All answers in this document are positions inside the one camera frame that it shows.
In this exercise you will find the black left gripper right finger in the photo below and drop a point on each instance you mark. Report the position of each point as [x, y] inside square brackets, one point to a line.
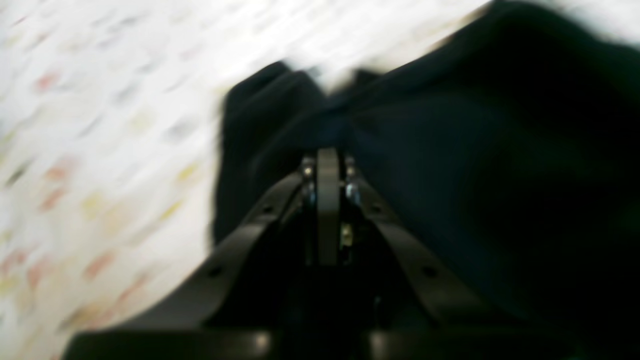
[424, 311]

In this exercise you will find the black t-shirt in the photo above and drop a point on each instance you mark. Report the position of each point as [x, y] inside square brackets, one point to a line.
[512, 151]

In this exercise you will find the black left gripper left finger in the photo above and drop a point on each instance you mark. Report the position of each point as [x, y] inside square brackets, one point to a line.
[254, 284]

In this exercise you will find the terrazzo pattern tablecloth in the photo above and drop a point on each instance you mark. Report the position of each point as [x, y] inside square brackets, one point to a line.
[110, 144]

